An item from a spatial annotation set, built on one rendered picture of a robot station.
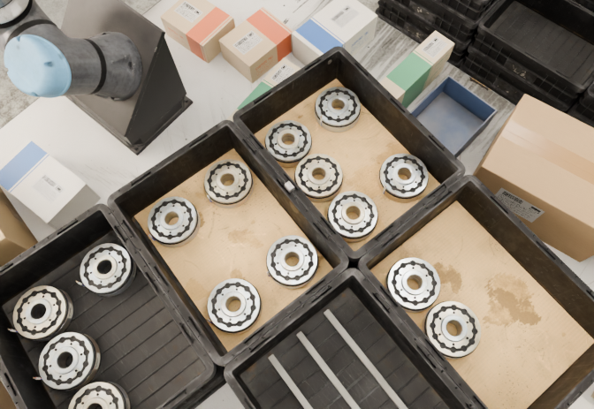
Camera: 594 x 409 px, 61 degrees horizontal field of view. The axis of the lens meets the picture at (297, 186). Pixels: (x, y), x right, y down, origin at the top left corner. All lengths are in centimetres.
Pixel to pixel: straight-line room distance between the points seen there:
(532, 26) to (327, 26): 92
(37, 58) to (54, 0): 174
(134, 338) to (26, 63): 56
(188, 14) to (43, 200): 61
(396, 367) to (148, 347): 47
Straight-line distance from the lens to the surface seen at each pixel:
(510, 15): 208
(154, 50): 117
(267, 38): 138
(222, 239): 107
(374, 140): 115
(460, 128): 136
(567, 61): 203
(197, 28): 143
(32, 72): 110
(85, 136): 142
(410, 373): 103
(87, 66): 112
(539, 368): 110
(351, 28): 138
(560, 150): 122
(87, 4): 132
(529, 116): 124
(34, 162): 133
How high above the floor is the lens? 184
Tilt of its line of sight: 67 degrees down
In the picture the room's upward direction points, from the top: 3 degrees counter-clockwise
